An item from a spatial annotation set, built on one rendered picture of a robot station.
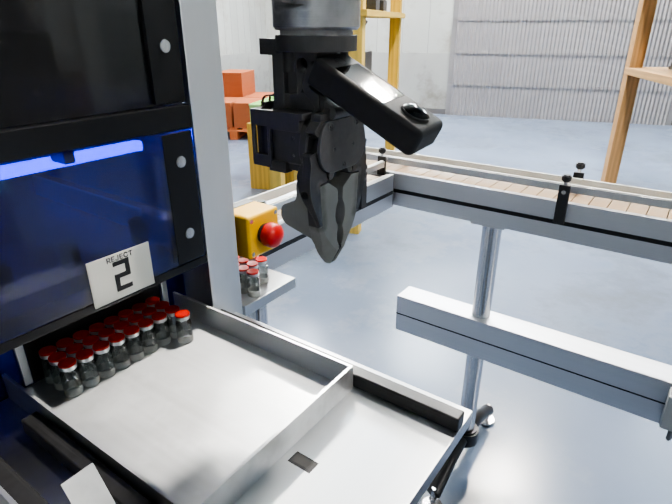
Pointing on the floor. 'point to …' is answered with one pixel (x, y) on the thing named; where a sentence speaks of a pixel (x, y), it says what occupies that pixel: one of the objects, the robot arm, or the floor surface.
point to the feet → (458, 454)
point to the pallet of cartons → (239, 99)
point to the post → (209, 156)
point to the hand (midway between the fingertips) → (335, 252)
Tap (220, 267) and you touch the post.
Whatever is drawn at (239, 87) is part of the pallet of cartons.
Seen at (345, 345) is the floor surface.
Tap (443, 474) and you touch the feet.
